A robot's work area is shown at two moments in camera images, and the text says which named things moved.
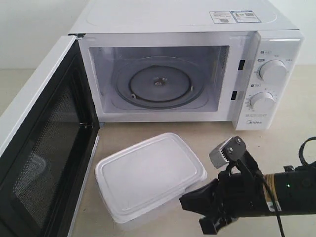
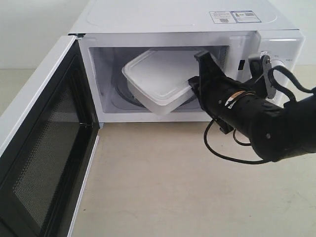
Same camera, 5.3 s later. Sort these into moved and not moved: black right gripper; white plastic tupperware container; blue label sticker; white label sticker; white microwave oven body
Moved: black right gripper; white plastic tupperware container
Not moved: blue label sticker; white microwave oven body; white label sticker
